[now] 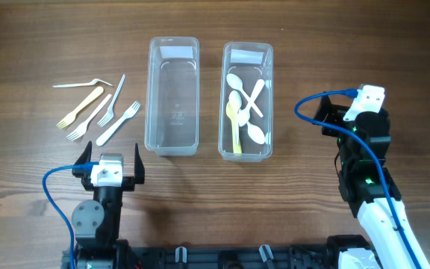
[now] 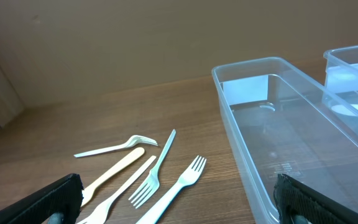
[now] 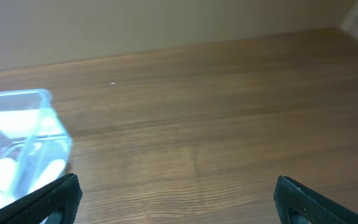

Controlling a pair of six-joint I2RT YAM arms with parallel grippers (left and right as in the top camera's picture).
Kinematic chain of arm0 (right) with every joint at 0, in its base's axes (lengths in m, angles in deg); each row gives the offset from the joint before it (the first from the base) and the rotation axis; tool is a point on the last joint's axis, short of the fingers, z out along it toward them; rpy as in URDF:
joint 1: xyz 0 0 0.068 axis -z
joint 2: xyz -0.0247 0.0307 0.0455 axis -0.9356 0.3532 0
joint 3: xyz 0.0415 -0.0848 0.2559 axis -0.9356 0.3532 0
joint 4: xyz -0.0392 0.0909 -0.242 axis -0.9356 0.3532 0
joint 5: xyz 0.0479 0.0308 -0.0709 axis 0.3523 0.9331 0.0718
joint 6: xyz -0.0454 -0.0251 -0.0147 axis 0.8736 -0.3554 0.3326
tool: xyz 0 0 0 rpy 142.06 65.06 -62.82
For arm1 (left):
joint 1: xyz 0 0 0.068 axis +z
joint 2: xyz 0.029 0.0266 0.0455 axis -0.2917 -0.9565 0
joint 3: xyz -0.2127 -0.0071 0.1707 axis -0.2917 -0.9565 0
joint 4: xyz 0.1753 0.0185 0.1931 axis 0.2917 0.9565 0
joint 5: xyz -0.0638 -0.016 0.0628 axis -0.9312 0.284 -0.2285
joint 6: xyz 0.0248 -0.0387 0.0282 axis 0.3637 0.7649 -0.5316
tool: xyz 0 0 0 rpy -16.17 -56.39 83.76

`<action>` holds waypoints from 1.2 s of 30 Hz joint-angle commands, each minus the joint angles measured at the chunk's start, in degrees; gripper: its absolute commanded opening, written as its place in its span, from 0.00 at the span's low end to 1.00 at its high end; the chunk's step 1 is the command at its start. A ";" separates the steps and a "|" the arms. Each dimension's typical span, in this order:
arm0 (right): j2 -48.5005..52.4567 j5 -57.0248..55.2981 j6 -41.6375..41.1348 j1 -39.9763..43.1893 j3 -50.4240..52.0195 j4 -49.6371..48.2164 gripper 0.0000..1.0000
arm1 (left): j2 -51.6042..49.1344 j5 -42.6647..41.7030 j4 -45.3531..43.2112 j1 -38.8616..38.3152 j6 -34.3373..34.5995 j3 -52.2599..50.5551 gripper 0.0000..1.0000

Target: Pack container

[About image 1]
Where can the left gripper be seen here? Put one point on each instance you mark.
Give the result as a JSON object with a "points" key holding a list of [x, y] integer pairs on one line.
{"points": [[128, 182]]}

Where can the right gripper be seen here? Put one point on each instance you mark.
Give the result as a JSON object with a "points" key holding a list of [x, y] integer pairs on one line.
{"points": [[336, 113]]}

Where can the translucent slim plastic fork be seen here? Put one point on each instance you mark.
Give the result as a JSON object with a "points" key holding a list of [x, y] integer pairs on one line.
{"points": [[109, 114]]}

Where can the yellow plastic fork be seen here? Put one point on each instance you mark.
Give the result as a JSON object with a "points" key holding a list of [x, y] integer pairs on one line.
{"points": [[71, 116]]}

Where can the thick white plastic fork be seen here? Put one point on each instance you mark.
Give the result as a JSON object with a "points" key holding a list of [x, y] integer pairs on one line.
{"points": [[128, 114]]}

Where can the white spoon bowl down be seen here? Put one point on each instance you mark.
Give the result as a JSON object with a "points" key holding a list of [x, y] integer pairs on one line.
{"points": [[244, 114]]}

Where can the white spoon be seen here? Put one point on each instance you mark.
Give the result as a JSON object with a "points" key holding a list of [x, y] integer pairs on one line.
{"points": [[255, 133], [236, 83], [235, 103]]}

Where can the yellow plastic spoon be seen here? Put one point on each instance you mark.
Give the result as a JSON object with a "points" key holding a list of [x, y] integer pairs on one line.
{"points": [[237, 149]]}

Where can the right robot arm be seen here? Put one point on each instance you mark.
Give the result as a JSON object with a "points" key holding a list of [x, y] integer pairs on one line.
{"points": [[364, 183]]}

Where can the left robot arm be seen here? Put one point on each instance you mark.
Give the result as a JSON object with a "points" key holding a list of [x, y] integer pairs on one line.
{"points": [[97, 221]]}

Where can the right clear plastic container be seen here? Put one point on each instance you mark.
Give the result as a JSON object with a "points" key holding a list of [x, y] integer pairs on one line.
{"points": [[250, 62]]}

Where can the clear plastic container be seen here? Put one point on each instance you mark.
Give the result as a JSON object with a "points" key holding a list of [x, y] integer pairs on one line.
{"points": [[173, 96], [250, 62]]}

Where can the left clear plastic container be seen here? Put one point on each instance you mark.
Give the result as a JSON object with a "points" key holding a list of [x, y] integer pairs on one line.
{"points": [[173, 96]]}

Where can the bent white plastic fork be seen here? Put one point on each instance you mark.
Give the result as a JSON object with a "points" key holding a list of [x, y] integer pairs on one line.
{"points": [[90, 83]]}

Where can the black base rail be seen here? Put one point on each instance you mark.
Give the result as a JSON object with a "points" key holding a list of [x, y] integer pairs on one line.
{"points": [[310, 256]]}

